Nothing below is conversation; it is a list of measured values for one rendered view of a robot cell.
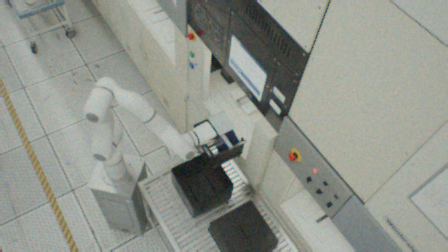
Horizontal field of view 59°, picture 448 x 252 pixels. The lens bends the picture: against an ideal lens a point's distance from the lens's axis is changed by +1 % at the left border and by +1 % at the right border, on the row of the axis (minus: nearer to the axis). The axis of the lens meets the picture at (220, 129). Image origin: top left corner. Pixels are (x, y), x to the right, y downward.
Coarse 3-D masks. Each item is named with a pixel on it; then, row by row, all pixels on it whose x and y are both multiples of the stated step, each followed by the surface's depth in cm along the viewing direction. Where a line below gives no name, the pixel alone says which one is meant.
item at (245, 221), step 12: (252, 204) 226; (228, 216) 221; (240, 216) 222; (252, 216) 222; (216, 228) 217; (228, 228) 217; (240, 228) 218; (252, 228) 218; (264, 228) 219; (216, 240) 220; (228, 240) 214; (240, 240) 214; (252, 240) 215; (264, 240) 215; (276, 240) 216
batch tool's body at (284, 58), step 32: (224, 0) 179; (256, 0) 157; (224, 32) 191; (256, 32) 167; (224, 64) 207; (288, 64) 157; (192, 96) 275; (224, 96) 267; (288, 96) 166; (192, 128) 308; (256, 128) 195; (256, 160) 213
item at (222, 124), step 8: (224, 112) 222; (208, 120) 218; (216, 120) 206; (224, 120) 207; (216, 128) 204; (224, 128) 204; (232, 128) 204; (224, 136) 210; (240, 144) 211; (200, 152) 224; (208, 152) 211; (224, 152) 207; (232, 152) 216; (240, 152) 223; (208, 160) 217; (216, 160) 212; (224, 160) 219
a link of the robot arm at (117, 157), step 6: (114, 126) 211; (120, 126) 215; (114, 132) 210; (120, 132) 214; (114, 138) 209; (120, 138) 215; (120, 144) 220; (120, 150) 221; (114, 156) 220; (120, 156) 222; (108, 162) 220; (114, 162) 221
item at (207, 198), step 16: (192, 160) 234; (176, 176) 239; (192, 176) 243; (208, 176) 244; (224, 176) 233; (192, 192) 235; (208, 192) 238; (224, 192) 223; (192, 208) 217; (208, 208) 230
